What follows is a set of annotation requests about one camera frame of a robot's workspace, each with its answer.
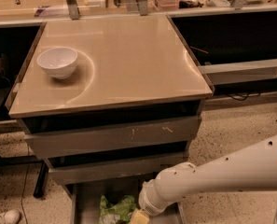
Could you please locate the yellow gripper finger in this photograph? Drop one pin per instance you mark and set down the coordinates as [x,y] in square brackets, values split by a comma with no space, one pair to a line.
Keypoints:
[139,217]

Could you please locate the open bottom grey drawer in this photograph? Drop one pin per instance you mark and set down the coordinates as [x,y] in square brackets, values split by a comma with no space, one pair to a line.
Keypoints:
[87,196]

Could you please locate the black table leg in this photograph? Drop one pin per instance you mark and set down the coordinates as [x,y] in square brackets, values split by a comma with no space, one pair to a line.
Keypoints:
[40,182]

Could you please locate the top grey drawer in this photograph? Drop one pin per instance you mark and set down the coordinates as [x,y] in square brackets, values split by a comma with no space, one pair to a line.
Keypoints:
[113,137]

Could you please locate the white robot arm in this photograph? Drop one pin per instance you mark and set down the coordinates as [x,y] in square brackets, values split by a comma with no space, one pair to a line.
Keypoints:
[249,169]

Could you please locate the green rice chip bag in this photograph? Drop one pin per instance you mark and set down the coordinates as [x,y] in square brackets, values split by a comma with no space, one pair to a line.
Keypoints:
[116,213]

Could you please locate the white ceramic bowl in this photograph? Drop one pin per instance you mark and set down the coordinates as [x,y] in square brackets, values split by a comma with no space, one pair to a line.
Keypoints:
[58,62]

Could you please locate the grey drawer cabinet with counter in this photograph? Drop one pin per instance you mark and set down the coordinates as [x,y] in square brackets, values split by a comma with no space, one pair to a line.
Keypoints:
[129,69]

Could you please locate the white sneaker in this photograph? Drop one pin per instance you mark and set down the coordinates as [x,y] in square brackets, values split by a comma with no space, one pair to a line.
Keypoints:
[10,217]

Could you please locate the middle grey drawer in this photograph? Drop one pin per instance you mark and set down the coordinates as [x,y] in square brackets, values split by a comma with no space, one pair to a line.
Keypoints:
[114,169]

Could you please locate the grey metal upright post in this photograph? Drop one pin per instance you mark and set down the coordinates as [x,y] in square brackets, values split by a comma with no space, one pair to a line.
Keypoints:
[73,9]

